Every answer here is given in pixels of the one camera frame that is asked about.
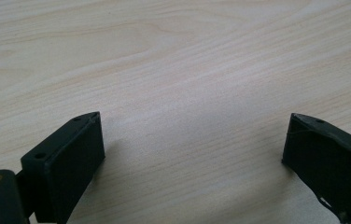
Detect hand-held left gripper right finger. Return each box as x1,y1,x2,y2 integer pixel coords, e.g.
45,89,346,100
281,112,351,224

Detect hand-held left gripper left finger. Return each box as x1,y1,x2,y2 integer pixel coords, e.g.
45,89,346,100
20,111,106,224

